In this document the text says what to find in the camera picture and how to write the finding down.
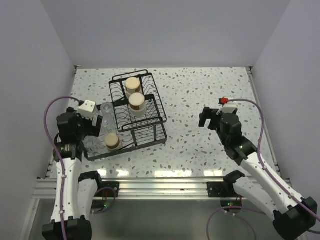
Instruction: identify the clear glass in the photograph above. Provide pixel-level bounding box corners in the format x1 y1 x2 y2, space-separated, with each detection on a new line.
100 102 115 120
100 116 117 136
83 136 105 154

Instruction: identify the black wire dish rack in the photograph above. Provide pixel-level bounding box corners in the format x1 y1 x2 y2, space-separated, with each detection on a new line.
83 69 168 161

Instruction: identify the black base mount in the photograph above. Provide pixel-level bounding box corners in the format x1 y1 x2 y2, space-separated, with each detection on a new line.
206 181 240 198
94 181 120 199

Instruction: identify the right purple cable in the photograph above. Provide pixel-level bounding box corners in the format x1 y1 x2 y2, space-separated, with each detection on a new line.
207 98 320 240

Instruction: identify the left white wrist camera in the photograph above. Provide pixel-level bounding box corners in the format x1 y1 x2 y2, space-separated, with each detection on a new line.
77 100 97 120

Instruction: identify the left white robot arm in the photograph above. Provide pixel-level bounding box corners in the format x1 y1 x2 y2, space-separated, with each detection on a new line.
42 105 104 240

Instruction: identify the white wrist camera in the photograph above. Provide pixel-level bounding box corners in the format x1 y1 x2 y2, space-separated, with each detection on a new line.
77 100 97 120
217 96 238 115

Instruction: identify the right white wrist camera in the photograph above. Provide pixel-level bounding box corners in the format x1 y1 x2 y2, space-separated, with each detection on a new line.
217 96 238 115

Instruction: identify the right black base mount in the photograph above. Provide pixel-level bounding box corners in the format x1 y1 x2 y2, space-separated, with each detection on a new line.
206 181 240 198

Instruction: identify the beige cup rack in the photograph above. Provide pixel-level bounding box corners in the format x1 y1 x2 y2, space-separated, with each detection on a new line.
125 77 143 98
104 132 123 152
128 92 147 117

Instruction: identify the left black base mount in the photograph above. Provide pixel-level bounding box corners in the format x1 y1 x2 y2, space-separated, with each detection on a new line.
94 181 120 199

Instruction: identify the aluminium front rail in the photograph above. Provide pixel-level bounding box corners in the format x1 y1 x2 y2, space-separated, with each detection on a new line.
32 176 223 201

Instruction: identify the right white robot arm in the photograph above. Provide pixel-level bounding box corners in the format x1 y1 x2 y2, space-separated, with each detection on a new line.
198 107 318 240

